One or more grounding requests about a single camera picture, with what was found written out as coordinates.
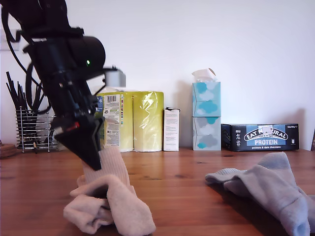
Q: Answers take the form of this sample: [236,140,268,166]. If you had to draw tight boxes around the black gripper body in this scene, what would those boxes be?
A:
[48,83,105,135]

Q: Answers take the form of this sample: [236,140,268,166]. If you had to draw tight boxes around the white tissue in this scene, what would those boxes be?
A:
[191,68,219,83]

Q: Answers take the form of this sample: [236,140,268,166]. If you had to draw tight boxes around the thin black stick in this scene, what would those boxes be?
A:
[5,71,25,111]
[17,82,27,111]

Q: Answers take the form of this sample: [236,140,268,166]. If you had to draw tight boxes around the chrome wire caddy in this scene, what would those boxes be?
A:
[15,107,61,153]

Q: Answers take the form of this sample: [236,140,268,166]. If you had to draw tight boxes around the small white carton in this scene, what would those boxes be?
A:
[163,106,181,151]

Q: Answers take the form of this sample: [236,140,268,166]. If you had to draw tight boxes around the tissue box grey clouds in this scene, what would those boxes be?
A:
[192,115,221,151]

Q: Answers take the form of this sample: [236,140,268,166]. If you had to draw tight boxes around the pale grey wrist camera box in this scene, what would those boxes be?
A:
[103,65,127,87]

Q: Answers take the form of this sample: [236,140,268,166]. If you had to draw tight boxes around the tissue box blue clouds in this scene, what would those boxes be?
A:
[191,81,221,118]

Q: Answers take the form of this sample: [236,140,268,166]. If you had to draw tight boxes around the kitchen roll pack green wrap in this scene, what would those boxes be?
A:
[94,86,165,153]

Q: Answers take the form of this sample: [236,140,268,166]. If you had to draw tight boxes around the beige sock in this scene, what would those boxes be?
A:
[63,195,116,234]
[69,147,157,236]

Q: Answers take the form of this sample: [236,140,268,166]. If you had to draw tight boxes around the light blue sock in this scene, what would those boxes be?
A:
[205,168,315,231]
[223,151,311,236]

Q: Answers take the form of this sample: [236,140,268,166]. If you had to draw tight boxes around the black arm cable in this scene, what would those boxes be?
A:
[1,9,54,115]

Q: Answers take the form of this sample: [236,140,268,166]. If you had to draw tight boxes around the white light switch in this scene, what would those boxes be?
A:
[0,29,22,52]

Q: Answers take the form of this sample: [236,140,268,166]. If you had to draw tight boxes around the black protein bar box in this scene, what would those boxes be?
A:
[220,123,300,151]

